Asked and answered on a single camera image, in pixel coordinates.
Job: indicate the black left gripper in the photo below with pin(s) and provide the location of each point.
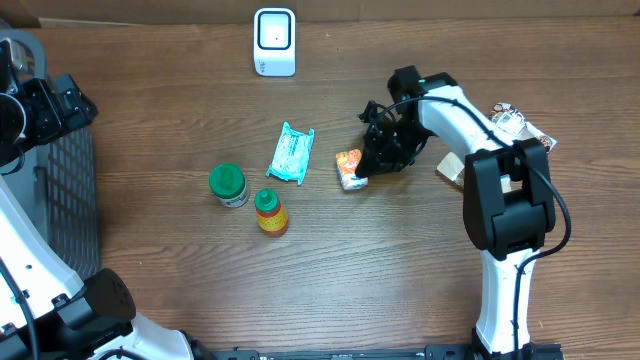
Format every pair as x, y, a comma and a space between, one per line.
41, 96

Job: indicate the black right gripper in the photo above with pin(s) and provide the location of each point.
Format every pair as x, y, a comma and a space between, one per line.
375, 154

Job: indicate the small orange box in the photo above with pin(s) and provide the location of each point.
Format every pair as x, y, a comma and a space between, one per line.
347, 163

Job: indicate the teal wipes pack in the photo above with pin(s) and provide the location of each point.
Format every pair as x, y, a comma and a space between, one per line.
292, 155

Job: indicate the green cap hot sauce bottle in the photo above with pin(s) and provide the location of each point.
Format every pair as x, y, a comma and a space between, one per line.
272, 215

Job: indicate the clear snack bag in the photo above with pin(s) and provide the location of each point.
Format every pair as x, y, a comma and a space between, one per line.
506, 117

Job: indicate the green cap white jar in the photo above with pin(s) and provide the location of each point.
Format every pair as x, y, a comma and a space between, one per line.
228, 183

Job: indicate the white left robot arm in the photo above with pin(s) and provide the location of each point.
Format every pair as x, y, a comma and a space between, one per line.
57, 300

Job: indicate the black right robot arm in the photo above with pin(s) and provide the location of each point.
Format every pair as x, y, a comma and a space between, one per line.
509, 202

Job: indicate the white barcode scanner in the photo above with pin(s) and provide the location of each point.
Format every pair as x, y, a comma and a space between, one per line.
274, 42

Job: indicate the dark grey mesh basket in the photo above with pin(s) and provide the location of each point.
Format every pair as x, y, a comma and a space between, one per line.
55, 184

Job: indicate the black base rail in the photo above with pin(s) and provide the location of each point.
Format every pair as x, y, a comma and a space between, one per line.
325, 355

